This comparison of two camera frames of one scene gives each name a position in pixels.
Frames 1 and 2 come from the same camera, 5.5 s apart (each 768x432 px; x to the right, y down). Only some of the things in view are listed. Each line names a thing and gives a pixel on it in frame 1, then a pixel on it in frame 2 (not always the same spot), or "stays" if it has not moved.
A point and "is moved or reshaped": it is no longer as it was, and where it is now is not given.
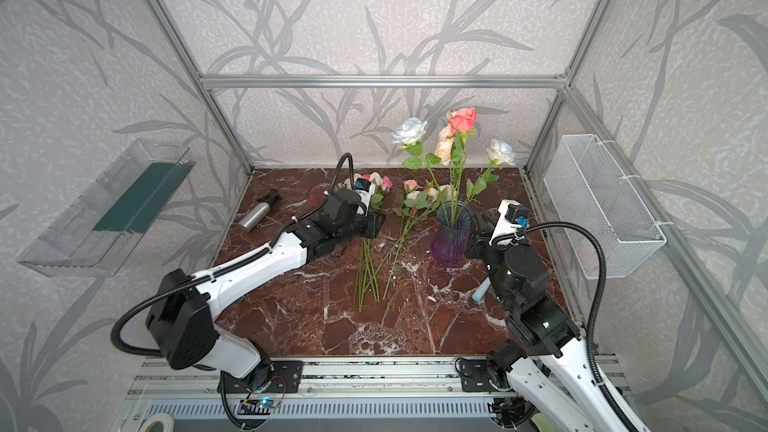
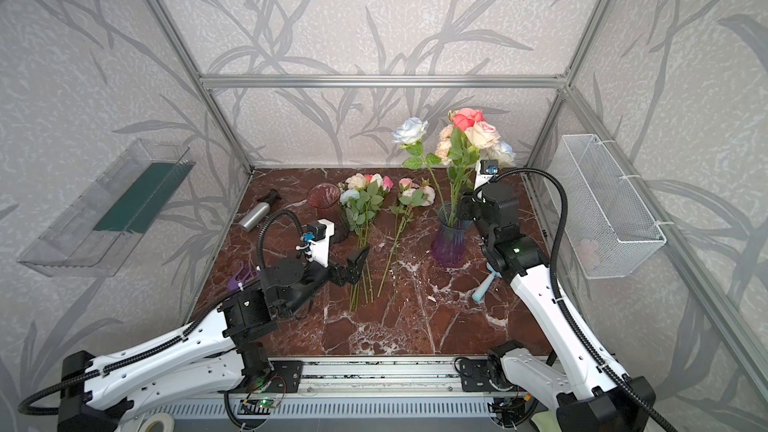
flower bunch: [417, 201] is moved or reshaped
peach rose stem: [444, 147] stays
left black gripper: [369, 222] -> [341, 273]
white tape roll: [166, 419] stays
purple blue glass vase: [450, 242] stays
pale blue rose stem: [409, 133] stays
